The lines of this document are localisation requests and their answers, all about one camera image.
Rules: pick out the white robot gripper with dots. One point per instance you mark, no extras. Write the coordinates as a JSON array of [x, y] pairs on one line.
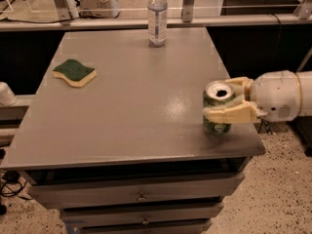
[[275, 95]]

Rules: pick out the green soda can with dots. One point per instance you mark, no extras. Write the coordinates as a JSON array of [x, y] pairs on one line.
[[216, 95]]

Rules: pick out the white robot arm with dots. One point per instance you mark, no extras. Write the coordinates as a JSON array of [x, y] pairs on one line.
[[305, 79]]

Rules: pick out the top grey drawer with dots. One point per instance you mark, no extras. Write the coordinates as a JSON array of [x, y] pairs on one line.
[[133, 191]]

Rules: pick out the grey drawer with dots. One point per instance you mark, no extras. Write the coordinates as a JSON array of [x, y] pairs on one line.
[[192, 226], [142, 214], [133, 191]]

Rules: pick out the clear plastic water bottle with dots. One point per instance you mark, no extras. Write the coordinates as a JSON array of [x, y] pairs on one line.
[[157, 22]]

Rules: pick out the middle grey drawer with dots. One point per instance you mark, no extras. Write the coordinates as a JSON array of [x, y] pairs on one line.
[[142, 214]]

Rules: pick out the green and yellow sponge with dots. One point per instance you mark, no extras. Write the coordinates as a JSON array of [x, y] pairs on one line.
[[75, 73]]

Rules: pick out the white device numbered 185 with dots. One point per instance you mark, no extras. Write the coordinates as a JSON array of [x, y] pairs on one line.
[[103, 9]]

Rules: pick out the bottom grey drawer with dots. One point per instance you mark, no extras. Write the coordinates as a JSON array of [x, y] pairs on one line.
[[192, 226]]

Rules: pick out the white cup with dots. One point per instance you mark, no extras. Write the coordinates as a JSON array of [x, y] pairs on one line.
[[7, 97]]

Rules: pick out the metal frame post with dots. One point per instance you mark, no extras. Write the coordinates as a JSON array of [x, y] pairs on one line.
[[187, 10]]

